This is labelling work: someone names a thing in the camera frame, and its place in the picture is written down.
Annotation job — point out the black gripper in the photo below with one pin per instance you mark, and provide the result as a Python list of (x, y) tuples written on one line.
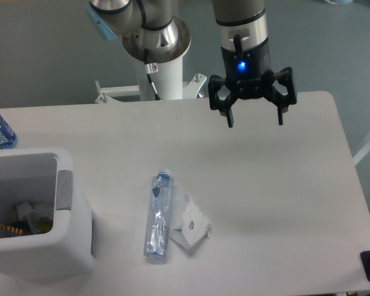
[(246, 74)]

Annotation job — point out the white paper wrapper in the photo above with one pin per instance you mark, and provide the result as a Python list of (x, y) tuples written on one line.
[(191, 224)]

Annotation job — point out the crushed clear plastic bottle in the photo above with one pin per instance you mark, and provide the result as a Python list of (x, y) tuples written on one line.
[(159, 215)]

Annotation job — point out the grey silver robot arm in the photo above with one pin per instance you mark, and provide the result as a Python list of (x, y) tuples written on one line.
[(157, 40)]

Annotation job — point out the white plastic trash can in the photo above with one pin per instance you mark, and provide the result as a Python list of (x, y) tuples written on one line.
[(39, 175)]

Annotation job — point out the trash inside the can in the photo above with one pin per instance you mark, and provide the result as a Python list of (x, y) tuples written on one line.
[(33, 219)]

